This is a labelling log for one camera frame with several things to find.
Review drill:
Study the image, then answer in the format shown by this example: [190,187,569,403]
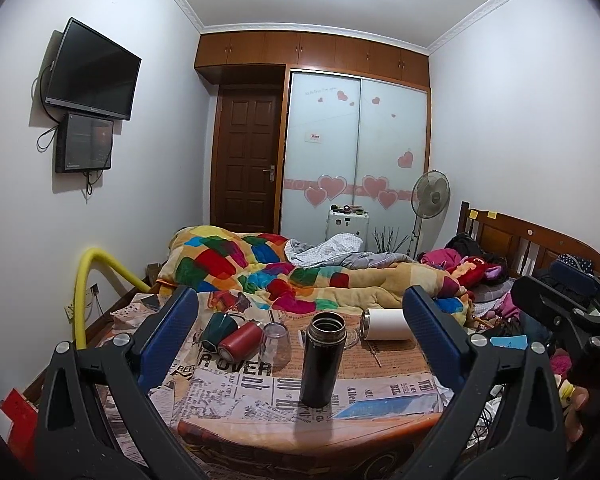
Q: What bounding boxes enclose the black television cable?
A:
[36,121,64,152]

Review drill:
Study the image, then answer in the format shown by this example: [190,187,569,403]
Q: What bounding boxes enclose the wall-mounted black television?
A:
[44,17,142,121]

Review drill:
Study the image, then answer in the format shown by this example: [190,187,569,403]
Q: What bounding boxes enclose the black thermos cup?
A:
[299,311,347,408]

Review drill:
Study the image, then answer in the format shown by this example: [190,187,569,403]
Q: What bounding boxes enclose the green faceted cup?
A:
[200,312,246,352]

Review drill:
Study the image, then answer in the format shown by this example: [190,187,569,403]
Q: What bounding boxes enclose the clear glass cup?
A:
[258,322,292,368]

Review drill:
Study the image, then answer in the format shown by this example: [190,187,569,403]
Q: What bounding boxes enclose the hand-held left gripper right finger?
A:
[403,285,569,480]

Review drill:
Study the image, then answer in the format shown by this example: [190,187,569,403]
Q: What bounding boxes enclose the black bag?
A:
[445,232,487,262]

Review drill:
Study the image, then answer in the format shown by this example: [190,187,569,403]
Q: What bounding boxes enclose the pink clothing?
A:
[420,249,464,272]

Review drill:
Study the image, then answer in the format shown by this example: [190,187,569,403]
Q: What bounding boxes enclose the wooden bed headboard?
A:
[457,201,600,282]

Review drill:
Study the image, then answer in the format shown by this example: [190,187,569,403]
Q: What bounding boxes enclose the clear glass dish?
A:
[292,326,362,350]

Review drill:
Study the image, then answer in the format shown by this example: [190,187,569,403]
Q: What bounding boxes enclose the red plush toy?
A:
[447,255,509,287]

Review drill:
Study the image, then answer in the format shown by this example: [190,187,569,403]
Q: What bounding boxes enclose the small wall-mounted monitor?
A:
[55,112,115,174]

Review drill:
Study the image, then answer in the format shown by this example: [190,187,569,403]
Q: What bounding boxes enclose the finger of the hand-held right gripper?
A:
[511,274,599,322]

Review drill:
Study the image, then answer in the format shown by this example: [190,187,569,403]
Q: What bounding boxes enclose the frosted wardrobe with heart stickers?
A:
[279,65,432,257]

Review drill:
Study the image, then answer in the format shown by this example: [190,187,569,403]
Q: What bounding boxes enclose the grey crumpled bedding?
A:
[285,234,417,269]

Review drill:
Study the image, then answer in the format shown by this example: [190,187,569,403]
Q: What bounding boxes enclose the red box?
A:
[0,387,42,462]

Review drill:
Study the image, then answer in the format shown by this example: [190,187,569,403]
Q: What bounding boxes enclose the yellow foam tube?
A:
[75,246,152,349]

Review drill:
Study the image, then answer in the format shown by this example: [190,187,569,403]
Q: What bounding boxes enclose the small white appliance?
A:
[326,205,370,251]

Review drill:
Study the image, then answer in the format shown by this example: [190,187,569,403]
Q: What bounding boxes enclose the newspaper print tablecloth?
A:
[100,291,453,422]

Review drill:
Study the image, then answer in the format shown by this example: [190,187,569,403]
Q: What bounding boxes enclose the brown wooden door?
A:
[211,85,285,234]

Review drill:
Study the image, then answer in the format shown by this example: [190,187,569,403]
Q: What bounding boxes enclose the dried branches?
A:
[372,226,411,254]

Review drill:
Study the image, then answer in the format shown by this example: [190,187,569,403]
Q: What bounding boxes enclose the colourful patchwork blanket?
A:
[157,226,473,327]

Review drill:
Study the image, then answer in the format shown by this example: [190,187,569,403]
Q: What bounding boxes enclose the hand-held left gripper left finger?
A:
[32,285,216,480]

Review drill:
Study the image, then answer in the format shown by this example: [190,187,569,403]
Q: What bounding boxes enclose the wooden table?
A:
[95,290,453,480]

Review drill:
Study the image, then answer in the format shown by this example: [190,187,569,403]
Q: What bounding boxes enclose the brown overhead wooden cabinets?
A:
[194,31,430,94]

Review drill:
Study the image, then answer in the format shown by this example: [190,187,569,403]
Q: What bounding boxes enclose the standing electric fan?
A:
[407,170,452,261]

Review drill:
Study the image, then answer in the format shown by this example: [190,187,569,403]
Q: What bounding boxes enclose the navy dotted cloth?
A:
[555,254,597,277]

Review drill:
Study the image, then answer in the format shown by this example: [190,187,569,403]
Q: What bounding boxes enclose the red thermos cup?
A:
[218,321,264,361]

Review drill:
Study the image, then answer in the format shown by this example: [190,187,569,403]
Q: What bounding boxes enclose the white thermos cup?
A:
[360,308,414,344]

